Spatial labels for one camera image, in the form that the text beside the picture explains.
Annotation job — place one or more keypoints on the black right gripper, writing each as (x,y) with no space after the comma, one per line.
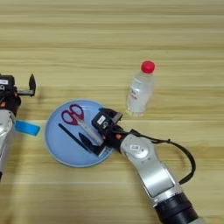
(113,137)

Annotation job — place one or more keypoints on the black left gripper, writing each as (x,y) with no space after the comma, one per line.
(10,100)

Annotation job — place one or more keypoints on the light blue round plate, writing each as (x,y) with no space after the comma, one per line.
(61,148)

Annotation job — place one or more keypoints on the small blue rectangular block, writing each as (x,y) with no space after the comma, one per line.
(27,128)

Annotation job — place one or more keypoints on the clear bottle red cap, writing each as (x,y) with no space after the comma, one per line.
(140,93)

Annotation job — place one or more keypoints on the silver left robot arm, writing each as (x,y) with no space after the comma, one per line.
(5,140)

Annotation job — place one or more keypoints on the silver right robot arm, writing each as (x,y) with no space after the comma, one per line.
(154,172)

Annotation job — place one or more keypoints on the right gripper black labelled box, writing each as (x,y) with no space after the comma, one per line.
(101,121)

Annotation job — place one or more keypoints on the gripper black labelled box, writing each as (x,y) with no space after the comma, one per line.
(101,121)
(6,82)

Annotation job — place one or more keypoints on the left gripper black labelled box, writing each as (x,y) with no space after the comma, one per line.
(6,82)

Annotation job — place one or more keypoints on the thin black stick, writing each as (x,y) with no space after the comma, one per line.
(70,133)

